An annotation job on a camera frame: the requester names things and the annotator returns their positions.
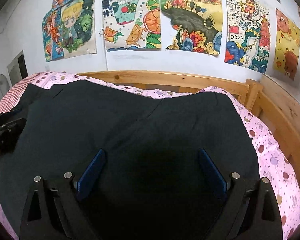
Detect large black coat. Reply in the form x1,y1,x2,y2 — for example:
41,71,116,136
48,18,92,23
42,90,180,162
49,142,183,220
0,80,260,239

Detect blond anime character drawing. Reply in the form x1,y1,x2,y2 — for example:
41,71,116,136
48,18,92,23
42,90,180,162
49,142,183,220
42,0,97,62

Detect orange fruit teapot drawing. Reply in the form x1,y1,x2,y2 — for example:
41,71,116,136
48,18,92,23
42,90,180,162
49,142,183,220
102,0,161,52

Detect yellow bear duck drawing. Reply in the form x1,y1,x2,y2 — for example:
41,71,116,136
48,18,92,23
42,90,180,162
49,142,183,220
273,9,300,81

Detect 2024 dragon drawing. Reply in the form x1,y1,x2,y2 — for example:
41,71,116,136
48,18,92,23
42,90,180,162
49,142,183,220
224,0,270,74

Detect black hill landscape drawing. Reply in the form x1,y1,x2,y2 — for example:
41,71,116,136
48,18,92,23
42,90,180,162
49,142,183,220
160,0,223,55

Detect grey wall panel box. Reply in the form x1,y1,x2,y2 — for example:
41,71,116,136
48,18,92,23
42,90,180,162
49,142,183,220
7,51,29,83

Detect wooden bed frame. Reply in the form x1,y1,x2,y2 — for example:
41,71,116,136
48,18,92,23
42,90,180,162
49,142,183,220
85,70,300,186

